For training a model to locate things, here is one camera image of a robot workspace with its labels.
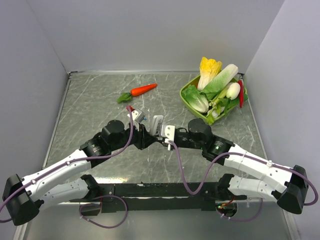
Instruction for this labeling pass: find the green leafy cabbage toy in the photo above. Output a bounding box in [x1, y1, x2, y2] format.
[181, 85, 209, 114]

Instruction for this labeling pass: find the orange toy carrot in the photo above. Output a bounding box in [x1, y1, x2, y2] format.
[117, 83, 158, 104]

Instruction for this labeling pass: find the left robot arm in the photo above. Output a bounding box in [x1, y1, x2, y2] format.
[2, 120, 161, 226]

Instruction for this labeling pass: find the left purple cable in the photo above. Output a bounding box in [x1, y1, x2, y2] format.
[0, 105, 136, 229]

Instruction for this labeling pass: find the green romaine lettuce toy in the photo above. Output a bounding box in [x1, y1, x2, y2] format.
[201, 64, 239, 94]

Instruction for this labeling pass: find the red chili pepper toy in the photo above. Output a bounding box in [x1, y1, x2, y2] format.
[237, 79, 245, 108]

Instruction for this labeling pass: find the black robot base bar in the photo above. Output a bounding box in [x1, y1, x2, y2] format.
[71, 182, 247, 213]

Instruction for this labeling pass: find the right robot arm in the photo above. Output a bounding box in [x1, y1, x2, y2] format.
[160, 118, 309, 215]

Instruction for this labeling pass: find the green celery stalk toy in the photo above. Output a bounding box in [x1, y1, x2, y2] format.
[206, 83, 231, 125]

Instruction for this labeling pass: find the white remote control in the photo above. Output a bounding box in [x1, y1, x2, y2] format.
[149, 115, 164, 136]

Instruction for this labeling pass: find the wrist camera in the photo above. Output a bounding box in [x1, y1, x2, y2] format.
[127, 105, 145, 132]
[159, 124, 176, 141]

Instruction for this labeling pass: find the white radish toy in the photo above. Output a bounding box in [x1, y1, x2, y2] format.
[226, 82, 241, 101]

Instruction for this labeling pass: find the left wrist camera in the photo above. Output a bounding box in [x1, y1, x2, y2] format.
[127, 105, 145, 132]

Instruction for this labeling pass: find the yellow napa cabbage toy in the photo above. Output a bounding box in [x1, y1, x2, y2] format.
[197, 56, 223, 91]

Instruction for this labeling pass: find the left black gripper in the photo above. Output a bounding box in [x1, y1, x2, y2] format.
[109, 119, 158, 151]

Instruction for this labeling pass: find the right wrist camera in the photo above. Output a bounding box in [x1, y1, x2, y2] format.
[159, 124, 176, 141]

